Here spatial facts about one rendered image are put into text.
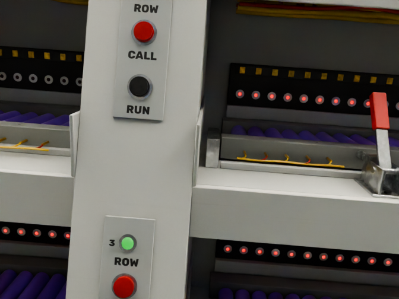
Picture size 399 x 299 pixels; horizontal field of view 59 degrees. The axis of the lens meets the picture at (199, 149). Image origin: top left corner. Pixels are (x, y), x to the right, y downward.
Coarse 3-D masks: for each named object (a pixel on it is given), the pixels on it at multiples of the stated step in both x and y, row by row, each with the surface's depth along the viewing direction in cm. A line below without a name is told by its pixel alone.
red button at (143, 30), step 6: (138, 24) 27; (144, 24) 27; (150, 24) 27; (138, 30) 27; (144, 30) 27; (150, 30) 27; (138, 36) 27; (144, 36) 27; (150, 36) 27; (144, 42) 27
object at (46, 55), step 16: (0, 48) 45; (16, 48) 45; (32, 48) 45; (0, 64) 45; (16, 64) 45; (32, 64) 45; (48, 64) 45; (64, 64) 45; (80, 64) 45; (0, 80) 46
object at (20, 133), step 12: (0, 132) 33; (12, 132) 33; (24, 132) 33; (36, 132) 33; (48, 132) 33; (60, 132) 33; (24, 144) 33; (36, 144) 33; (48, 144) 33; (60, 144) 33
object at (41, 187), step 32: (0, 96) 46; (32, 96) 46; (64, 96) 46; (0, 160) 30; (32, 160) 31; (64, 160) 32; (0, 192) 29; (32, 192) 28; (64, 192) 28; (64, 224) 29
